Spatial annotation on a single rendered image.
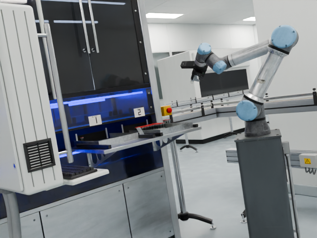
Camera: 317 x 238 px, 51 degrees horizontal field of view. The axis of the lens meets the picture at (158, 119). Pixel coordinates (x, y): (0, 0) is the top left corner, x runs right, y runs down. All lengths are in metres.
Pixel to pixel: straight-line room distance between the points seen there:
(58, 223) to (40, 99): 0.89
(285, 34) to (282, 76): 1.48
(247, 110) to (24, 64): 1.13
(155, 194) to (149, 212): 0.13
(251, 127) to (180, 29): 7.24
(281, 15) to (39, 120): 2.44
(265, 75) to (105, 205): 1.24
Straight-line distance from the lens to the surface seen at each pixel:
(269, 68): 1.83
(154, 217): 2.42
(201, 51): 1.92
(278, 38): 1.81
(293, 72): 3.21
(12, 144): 1.38
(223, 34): 10.28
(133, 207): 2.30
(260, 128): 1.99
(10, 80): 1.38
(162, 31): 8.66
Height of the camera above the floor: 1.10
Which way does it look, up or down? 4 degrees down
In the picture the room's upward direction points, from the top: 9 degrees counter-clockwise
